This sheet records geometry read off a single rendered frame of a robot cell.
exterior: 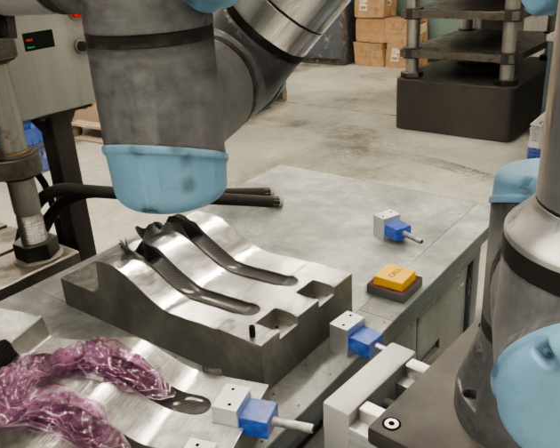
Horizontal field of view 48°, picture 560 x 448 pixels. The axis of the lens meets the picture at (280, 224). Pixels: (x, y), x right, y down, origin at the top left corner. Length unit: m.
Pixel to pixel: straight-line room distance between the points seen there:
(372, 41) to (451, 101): 2.99
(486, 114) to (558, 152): 4.56
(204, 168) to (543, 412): 0.23
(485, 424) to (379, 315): 0.63
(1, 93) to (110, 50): 1.09
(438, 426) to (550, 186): 0.30
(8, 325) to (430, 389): 0.68
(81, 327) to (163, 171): 0.88
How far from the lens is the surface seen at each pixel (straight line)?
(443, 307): 1.58
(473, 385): 0.60
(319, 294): 1.12
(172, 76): 0.37
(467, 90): 4.92
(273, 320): 1.04
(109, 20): 0.37
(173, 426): 0.89
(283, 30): 0.47
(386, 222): 1.43
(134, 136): 0.38
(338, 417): 0.68
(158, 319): 1.10
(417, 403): 0.62
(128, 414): 0.90
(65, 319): 1.28
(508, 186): 0.49
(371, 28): 7.83
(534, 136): 4.08
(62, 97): 1.69
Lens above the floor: 1.43
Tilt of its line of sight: 24 degrees down
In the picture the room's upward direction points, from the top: 4 degrees counter-clockwise
